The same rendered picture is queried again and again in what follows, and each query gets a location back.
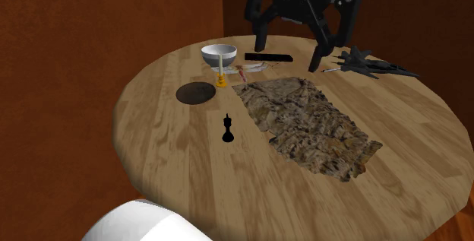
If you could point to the round wooden table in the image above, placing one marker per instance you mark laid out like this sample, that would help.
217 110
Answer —
229 181

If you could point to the flat black bar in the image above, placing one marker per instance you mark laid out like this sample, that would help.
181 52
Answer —
268 57

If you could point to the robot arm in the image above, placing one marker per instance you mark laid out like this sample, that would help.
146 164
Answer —
142 223

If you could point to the dark round coaster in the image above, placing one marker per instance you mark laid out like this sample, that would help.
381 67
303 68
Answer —
195 93

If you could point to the white candle in gold holder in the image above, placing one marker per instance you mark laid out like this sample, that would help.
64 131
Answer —
221 73

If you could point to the dark toy jet plane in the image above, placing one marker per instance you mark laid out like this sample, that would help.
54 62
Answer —
361 64

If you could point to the black chess piece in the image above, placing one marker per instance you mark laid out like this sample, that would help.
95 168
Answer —
227 131

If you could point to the brown patterned cloth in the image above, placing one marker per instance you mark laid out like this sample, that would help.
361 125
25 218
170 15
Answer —
303 121

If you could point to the white pen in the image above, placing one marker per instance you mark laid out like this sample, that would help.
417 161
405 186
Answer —
330 70

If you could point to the white bowl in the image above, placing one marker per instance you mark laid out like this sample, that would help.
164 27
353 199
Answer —
218 53

